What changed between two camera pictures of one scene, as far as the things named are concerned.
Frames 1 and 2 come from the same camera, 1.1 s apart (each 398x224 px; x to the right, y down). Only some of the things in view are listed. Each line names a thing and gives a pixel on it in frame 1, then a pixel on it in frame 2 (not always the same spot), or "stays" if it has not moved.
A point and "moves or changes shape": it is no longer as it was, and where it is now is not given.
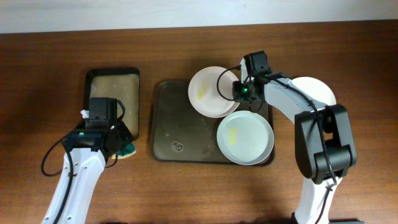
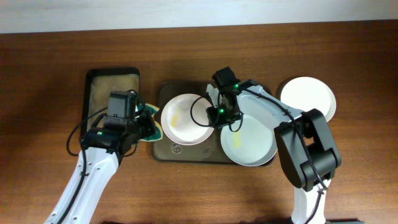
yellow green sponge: [129, 149] moves or changes shape
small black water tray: [122, 83] stays
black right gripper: [237, 95] → [215, 121]
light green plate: [245, 137] stays
